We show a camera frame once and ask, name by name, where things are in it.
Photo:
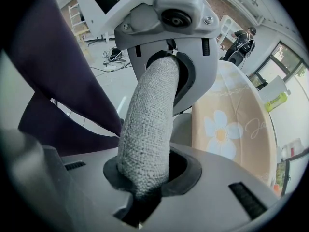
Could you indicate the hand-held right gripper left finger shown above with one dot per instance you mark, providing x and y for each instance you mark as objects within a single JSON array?
[{"x": 91, "y": 190}]

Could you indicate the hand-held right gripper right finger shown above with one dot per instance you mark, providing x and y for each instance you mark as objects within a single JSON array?
[{"x": 212, "y": 209}]

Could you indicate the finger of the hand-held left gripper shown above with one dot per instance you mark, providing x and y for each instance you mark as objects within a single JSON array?
[{"x": 205, "y": 69}]

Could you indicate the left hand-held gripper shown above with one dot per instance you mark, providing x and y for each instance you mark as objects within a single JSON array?
[{"x": 144, "y": 16}]

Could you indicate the grey armchair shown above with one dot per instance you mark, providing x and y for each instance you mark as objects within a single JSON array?
[{"x": 147, "y": 129}]

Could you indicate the table with checked tablecloth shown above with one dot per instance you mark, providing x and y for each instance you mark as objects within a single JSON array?
[{"x": 207, "y": 105}]

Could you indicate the beige checkered floral tablecloth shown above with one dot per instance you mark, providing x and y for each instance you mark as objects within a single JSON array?
[{"x": 251, "y": 105}]

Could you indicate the white cylindrical appliance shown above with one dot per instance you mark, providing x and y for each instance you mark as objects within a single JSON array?
[{"x": 272, "y": 86}]

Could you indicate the yellow-green drink bottle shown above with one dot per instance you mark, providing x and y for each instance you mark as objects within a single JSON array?
[{"x": 275, "y": 101}]

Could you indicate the person's dark trousers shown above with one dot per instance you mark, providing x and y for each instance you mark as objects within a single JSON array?
[{"x": 60, "y": 69}]

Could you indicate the large black-framed window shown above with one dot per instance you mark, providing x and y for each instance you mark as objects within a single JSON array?
[{"x": 285, "y": 62}]

